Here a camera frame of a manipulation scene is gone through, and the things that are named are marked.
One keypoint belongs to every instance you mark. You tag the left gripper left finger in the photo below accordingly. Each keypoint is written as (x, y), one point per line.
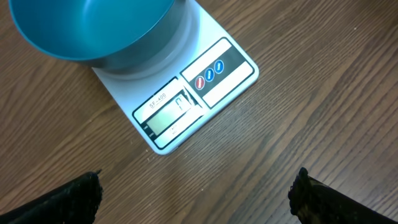
(77, 201)

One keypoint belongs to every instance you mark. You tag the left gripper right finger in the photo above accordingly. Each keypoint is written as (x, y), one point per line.
(316, 203)

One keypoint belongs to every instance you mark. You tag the teal round bowl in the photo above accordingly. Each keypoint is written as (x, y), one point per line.
(105, 34)

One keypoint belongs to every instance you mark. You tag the white digital kitchen scale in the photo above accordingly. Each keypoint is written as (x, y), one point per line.
(200, 71)

